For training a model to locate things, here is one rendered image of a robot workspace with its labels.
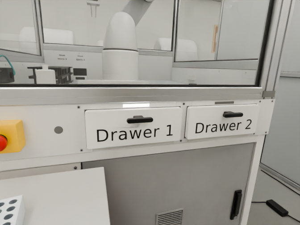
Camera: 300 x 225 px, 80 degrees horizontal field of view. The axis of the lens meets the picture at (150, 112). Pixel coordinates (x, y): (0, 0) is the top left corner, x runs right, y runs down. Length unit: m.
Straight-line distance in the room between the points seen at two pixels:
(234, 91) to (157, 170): 0.38
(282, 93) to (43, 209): 2.10
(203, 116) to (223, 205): 0.45
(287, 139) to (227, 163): 1.44
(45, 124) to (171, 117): 0.35
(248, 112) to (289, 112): 1.44
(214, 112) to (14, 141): 0.57
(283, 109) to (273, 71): 1.41
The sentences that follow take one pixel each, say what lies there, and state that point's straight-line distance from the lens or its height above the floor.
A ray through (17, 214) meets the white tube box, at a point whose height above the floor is 0.80.
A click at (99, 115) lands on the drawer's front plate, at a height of 0.91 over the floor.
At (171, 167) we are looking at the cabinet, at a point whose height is 0.70.
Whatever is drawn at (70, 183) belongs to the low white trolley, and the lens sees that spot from 0.52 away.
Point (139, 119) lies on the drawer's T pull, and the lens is 0.49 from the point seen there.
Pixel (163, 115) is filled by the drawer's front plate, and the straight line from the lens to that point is 0.55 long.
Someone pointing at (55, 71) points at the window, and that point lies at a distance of 0.54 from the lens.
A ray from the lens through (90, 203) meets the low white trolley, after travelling 0.45.
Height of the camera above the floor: 1.05
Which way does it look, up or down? 14 degrees down
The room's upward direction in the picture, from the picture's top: 2 degrees clockwise
